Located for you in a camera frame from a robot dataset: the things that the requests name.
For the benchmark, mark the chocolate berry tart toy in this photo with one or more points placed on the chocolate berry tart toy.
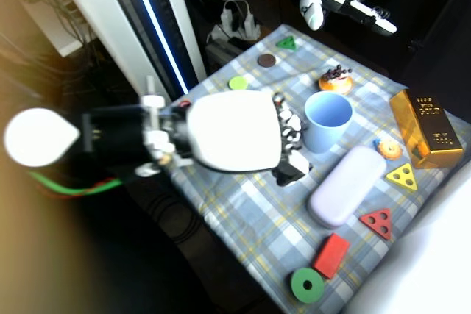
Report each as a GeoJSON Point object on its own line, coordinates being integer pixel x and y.
{"type": "Point", "coordinates": [335, 83]}

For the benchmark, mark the blue plastic cup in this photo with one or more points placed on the blue plastic cup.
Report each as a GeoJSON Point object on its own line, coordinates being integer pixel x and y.
{"type": "Point", "coordinates": [325, 137]}

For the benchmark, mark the green sandwich cookie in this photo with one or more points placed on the green sandwich cookie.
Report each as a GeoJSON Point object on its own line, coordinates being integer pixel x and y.
{"type": "Point", "coordinates": [238, 83]}

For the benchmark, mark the red cylinder block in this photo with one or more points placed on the red cylinder block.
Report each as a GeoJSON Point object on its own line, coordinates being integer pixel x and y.
{"type": "Point", "coordinates": [185, 103]}

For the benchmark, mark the green triangle block with holes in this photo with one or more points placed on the green triangle block with holes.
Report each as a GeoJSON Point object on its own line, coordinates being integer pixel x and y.
{"type": "Point", "coordinates": [282, 43]}

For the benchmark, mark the brown sandwich cookie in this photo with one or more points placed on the brown sandwich cookie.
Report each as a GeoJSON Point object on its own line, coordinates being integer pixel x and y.
{"type": "Point", "coordinates": [266, 60]}

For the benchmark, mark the blue plaid tablecloth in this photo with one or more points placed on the blue plaid tablecloth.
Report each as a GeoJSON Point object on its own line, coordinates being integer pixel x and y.
{"type": "Point", "coordinates": [257, 218]}

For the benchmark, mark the white power strip with plugs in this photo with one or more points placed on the white power strip with plugs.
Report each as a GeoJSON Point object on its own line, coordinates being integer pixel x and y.
{"type": "Point", "coordinates": [243, 29]}

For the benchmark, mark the lilac glasses case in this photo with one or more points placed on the lilac glasses case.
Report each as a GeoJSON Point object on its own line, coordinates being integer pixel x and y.
{"type": "Point", "coordinates": [346, 185]}

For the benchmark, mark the orange gear toy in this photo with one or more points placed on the orange gear toy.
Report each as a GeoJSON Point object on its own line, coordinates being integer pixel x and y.
{"type": "Point", "coordinates": [390, 150]}

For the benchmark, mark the red rectangular block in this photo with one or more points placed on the red rectangular block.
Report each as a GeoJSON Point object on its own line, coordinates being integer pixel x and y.
{"type": "Point", "coordinates": [331, 255]}

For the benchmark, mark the gold bar box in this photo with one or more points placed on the gold bar box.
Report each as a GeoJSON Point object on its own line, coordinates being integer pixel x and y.
{"type": "Point", "coordinates": [427, 126]}

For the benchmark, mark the red triangle block with holes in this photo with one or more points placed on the red triangle block with holes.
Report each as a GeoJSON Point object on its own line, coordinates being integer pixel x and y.
{"type": "Point", "coordinates": [376, 224]}

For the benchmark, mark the white column with blue strip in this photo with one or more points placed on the white column with blue strip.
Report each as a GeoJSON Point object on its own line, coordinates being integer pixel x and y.
{"type": "Point", "coordinates": [110, 16]}

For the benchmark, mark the yellow triangle block with holes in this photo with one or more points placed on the yellow triangle block with holes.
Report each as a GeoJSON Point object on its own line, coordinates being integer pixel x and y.
{"type": "Point", "coordinates": [398, 180]}

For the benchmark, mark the white shelf board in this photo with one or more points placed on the white shelf board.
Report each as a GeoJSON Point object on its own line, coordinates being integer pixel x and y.
{"type": "Point", "coordinates": [55, 31]}

